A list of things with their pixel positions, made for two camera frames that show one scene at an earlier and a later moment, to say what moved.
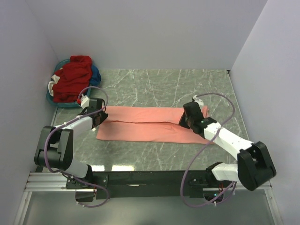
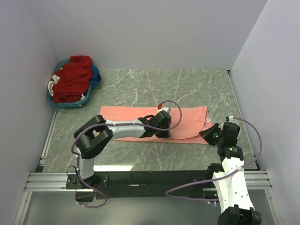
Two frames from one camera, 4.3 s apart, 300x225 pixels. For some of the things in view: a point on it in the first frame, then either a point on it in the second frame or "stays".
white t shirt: x=51 y=83 stays
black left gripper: x=98 y=117 -> x=164 y=132
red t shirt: x=75 y=78 stays
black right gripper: x=187 y=119 -> x=211 y=133
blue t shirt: x=96 y=76 stays
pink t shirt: x=155 y=124 stays
